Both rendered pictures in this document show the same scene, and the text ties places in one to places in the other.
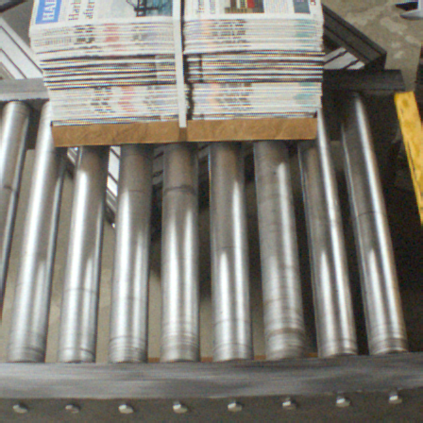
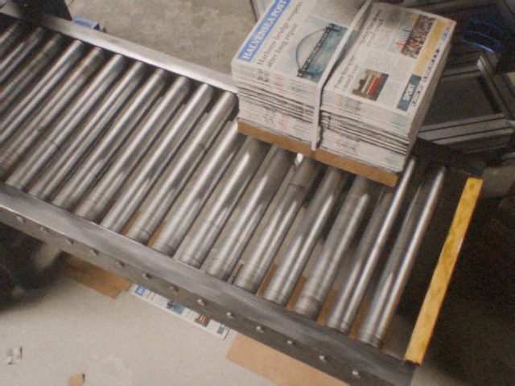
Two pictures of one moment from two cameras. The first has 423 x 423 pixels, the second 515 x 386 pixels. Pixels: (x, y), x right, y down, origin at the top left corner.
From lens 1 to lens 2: 0.27 m
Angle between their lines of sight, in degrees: 18
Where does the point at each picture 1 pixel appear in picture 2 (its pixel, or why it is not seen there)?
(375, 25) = not seen: outside the picture
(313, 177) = (380, 211)
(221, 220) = (310, 215)
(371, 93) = (455, 169)
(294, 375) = (300, 327)
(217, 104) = (336, 145)
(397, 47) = not seen: outside the picture
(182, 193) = (296, 190)
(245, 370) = (274, 310)
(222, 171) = (326, 185)
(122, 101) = (280, 122)
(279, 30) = (381, 116)
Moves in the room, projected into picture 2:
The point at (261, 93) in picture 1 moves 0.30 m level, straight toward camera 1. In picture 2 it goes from (364, 148) to (293, 264)
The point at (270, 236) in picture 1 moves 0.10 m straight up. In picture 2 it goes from (332, 237) to (336, 212)
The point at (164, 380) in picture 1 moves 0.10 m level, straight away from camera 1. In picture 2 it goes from (228, 296) to (243, 252)
